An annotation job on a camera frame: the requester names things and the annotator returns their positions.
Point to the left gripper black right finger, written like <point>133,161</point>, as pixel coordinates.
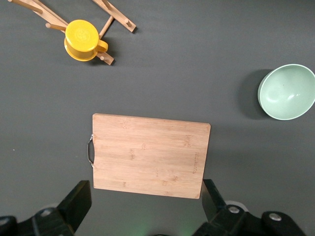
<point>214,204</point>

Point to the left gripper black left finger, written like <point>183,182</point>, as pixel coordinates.
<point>73,206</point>

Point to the bamboo cutting board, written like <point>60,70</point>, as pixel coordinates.
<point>150,155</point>

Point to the light green bowl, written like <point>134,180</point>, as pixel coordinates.
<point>286,93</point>

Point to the yellow mug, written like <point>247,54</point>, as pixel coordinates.
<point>81,39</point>

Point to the wooden mug rack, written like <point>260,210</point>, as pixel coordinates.
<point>120,20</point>

